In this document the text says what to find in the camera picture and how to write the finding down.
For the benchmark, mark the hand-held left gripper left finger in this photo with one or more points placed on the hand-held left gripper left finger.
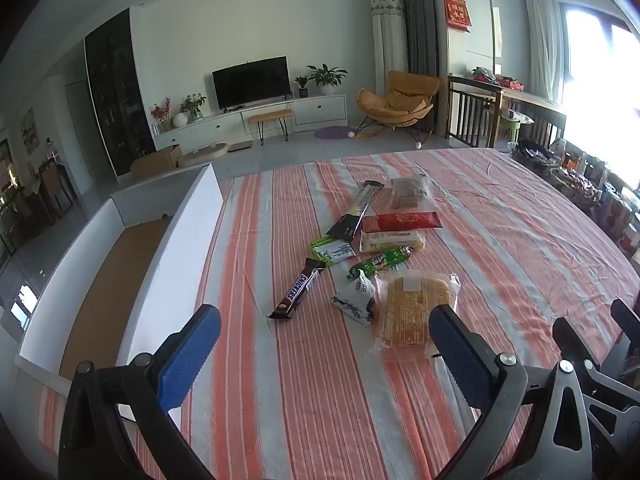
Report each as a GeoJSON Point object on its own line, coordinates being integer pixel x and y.
{"type": "Point", "coordinates": [187, 355]}

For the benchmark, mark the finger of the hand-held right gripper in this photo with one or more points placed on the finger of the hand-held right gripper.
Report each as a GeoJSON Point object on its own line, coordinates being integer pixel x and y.
{"type": "Point", "coordinates": [570, 336]}
{"type": "Point", "coordinates": [626, 314]}

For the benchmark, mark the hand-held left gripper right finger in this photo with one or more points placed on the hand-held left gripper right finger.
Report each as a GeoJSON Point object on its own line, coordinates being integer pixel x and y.
{"type": "Point", "coordinates": [457, 355]}

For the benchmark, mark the clear bag of yellow bread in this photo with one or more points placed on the clear bag of yellow bread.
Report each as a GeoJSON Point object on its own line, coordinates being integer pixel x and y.
{"type": "Point", "coordinates": [407, 310]}

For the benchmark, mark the white blue snack packet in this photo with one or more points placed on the white blue snack packet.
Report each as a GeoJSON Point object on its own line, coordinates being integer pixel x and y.
{"type": "Point", "coordinates": [356, 301]}

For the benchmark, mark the white storage box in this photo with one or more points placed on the white storage box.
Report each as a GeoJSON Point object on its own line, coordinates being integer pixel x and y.
{"type": "Point", "coordinates": [190, 240]}

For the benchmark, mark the green sausage packet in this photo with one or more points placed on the green sausage packet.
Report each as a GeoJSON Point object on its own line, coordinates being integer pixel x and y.
{"type": "Point", "coordinates": [382, 261]}

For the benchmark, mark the brown chocolate bar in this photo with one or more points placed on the brown chocolate bar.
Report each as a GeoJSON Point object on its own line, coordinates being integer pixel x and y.
{"type": "Point", "coordinates": [297, 287]}

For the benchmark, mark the white yellow snack packet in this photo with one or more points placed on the white yellow snack packet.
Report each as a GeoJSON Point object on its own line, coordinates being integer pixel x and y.
{"type": "Point", "coordinates": [392, 241]}

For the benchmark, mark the red snack packet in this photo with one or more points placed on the red snack packet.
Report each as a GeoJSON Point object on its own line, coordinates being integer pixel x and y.
{"type": "Point", "coordinates": [400, 221]}

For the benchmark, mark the green white snack packet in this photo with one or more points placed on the green white snack packet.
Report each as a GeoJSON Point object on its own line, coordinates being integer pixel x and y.
{"type": "Point", "coordinates": [331, 251]}

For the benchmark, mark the clear packet of brown biscuits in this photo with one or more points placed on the clear packet of brown biscuits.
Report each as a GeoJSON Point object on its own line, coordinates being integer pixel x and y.
{"type": "Point", "coordinates": [410, 192]}

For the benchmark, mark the long black snack packet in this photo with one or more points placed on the long black snack packet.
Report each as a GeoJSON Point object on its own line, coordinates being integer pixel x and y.
{"type": "Point", "coordinates": [356, 209]}

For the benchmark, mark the row of packaged goods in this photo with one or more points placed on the row of packaged goods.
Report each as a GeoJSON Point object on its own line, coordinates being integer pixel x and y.
{"type": "Point", "coordinates": [595, 190]}

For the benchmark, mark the orange grey striped cloth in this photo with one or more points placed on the orange grey striped cloth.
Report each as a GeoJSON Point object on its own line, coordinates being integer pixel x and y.
{"type": "Point", "coordinates": [310, 400]}

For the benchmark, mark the black basket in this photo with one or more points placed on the black basket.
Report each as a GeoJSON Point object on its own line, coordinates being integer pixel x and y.
{"type": "Point", "coordinates": [535, 155]}

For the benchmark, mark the cardboard box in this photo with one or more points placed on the cardboard box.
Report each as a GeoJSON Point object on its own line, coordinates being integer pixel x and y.
{"type": "Point", "coordinates": [155, 162]}

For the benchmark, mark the white pet bed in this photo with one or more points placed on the white pet bed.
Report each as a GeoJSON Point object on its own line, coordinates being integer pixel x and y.
{"type": "Point", "coordinates": [202, 156]}

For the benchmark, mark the wooden dining chair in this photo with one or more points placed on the wooden dining chair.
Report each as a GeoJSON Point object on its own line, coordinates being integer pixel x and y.
{"type": "Point", "coordinates": [55, 190]}

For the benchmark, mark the grey scratch board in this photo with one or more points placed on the grey scratch board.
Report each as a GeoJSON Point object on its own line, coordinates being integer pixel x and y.
{"type": "Point", "coordinates": [240, 147]}

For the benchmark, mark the green plastic stool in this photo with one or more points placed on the green plastic stool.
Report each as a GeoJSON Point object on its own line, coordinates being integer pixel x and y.
{"type": "Point", "coordinates": [515, 127]}

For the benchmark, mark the round white vase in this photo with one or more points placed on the round white vase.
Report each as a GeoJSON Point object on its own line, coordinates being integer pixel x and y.
{"type": "Point", "coordinates": [180, 120]}

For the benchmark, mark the red flowers in vase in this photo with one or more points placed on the red flowers in vase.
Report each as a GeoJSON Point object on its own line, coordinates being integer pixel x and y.
{"type": "Point", "coordinates": [161, 112]}

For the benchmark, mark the green plant in glass vase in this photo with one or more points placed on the green plant in glass vase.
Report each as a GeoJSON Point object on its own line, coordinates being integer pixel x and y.
{"type": "Point", "coordinates": [192, 104]}

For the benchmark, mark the wooden bench with black legs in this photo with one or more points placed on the wooden bench with black legs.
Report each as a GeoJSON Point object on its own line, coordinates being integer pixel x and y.
{"type": "Point", "coordinates": [270, 115]}

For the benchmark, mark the purple round mat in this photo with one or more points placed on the purple round mat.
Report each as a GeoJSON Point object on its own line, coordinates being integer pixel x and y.
{"type": "Point", "coordinates": [330, 133]}

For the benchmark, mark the orange lounge chair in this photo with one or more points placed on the orange lounge chair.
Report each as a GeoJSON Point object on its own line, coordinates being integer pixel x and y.
{"type": "Point", "coordinates": [397, 97]}

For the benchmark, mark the pile of red goods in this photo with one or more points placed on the pile of red goods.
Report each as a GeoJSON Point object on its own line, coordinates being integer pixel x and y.
{"type": "Point", "coordinates": [492, 79]}

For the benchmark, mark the black glass display cabinet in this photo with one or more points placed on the black glass display cabinet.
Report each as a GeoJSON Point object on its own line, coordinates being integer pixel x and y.
{"type": "Point", "coordinates": [117, 95]}

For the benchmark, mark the white television cabinet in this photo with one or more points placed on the white television cabinet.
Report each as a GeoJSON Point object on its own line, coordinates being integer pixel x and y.
{"type": "Point", "coordinates": [320, 110]}

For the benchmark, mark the black television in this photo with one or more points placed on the black television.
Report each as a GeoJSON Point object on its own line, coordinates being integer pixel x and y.
{"type": "Point", "coordinates": [251, 82]}

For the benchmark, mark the white sheer curtain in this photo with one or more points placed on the white sheer curtain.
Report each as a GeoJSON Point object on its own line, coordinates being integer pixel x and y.
{"type": "Point", "coordinates": [542, 40]}

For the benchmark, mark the small dark potted plant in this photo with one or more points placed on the small dark potted plant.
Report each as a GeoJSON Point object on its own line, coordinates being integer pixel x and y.
{"type": "Point", "coordinates": [302, 87]}

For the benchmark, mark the large green potted plant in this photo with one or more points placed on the large green potted plant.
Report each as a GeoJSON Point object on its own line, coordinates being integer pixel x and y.
{"type": "Point", "coordinates": [326, 76]}

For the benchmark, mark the covered standing air conditioner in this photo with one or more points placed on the covered standing air conditioner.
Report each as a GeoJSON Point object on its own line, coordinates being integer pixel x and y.
{"type": "Point", "coordinates": [387, 40]}

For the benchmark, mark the grey curtain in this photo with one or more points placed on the grey curtain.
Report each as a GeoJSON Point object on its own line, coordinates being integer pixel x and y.
{"type": "Point", "coordinates": [420, 15]}

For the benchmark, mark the framed wall picture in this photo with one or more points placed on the framed wall picture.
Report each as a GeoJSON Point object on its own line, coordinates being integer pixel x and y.
{"type": "Point", "coordinates": [28, 130]}

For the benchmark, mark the red wall hanging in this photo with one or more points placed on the red wall hanging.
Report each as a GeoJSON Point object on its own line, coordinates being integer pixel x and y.
{"type": "Point", "coordinates": [457, 11]}

